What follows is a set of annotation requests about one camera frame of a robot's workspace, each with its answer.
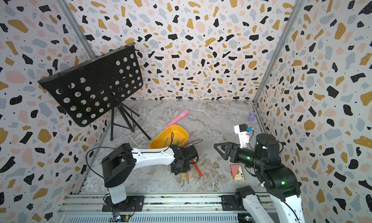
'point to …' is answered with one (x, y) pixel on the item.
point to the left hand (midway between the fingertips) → (188, 171)
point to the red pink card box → (237, 172)
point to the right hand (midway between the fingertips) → (217, 148)
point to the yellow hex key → (183, 176)
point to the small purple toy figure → (252, 117)
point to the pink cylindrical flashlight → (183, 113)
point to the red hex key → (198, 169)
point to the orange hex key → (187, 176)
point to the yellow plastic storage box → (175, 134)
